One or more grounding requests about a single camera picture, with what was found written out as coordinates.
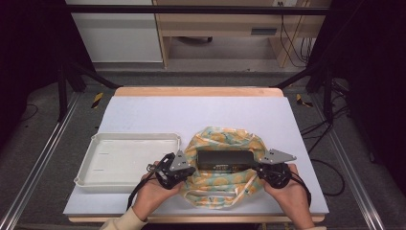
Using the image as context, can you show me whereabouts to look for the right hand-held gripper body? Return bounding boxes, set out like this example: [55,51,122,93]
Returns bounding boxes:
[257,149,297,190]

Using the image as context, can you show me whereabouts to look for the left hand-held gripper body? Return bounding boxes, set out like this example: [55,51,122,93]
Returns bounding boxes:
[147,149,193,190]

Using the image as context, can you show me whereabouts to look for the black rectangular box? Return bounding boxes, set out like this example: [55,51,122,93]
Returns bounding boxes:
[195,149,257,173]

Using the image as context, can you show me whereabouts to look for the orange print drawstring bag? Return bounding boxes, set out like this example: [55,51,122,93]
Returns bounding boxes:
[180,126,273,211]

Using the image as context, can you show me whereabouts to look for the white plastic tray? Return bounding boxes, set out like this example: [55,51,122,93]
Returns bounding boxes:
[74,132,182,194]

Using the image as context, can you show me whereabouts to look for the person's right hand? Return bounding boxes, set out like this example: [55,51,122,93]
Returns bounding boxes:
[262,163,316,230]

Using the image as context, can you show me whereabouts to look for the person's left hand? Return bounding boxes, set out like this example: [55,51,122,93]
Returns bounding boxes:
[132,161,187,222]

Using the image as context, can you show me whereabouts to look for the white table mat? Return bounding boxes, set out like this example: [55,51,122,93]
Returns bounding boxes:
[62,96,329,216]

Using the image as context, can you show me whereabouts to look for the yellow tool right of table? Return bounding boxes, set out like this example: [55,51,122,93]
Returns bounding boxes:
[295,93,314,108]

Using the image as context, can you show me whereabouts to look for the yellow tool of table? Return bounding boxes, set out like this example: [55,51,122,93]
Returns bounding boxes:
[295,93,314,108]
[91,91,104,109]

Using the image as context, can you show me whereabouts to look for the wooden table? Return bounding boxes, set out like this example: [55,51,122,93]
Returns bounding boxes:
[68,86,326,224]

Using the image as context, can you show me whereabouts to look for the black metal stand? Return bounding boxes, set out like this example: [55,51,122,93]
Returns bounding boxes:
[56,60,124,123]
[271,63,337,125]

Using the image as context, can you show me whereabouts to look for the yellow tool left of table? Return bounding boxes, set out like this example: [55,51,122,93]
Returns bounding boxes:
[91,91,104,109]

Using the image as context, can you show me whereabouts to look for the black curtain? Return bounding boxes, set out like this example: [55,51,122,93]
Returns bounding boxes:
[314,0,406,199]
[0,0,97,148]

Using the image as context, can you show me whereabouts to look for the white cabinet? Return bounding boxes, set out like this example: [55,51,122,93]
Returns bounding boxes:
[65,0,164,63]

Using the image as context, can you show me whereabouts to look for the wooden desk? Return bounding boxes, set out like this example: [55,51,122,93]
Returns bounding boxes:
[152,0,333,69]

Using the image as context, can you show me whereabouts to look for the right hand-held gripper black cable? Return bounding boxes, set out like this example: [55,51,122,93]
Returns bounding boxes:
[289,172,312,208]

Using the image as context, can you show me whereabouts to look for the hand-held gripper black cable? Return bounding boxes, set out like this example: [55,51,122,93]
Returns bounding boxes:
[289,172,312,208]
[126,175,161,211]

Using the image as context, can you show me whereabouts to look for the left hand-held gripper black cable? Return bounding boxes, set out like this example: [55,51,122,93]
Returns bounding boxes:
[126,175,161,211]

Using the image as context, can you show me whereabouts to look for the bundle of black floor cables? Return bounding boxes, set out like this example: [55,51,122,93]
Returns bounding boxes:
[300,80,350,155]

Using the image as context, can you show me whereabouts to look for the black looped floor cable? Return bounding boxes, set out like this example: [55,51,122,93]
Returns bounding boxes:
[310,157,347,197]

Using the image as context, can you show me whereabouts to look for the aluminium floor rail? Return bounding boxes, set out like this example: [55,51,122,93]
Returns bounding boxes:
[0,92,81,230]
[310,94,387,230]

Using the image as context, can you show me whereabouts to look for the hanging black cables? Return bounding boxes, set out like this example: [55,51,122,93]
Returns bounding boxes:
[279,1,318,69]

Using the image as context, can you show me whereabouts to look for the thin black floor cable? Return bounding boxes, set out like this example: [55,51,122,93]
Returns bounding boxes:
[17,103,39,123]

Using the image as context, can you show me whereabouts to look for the black horizontal frame bar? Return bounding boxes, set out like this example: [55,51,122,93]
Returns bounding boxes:
[65,4,331,16]

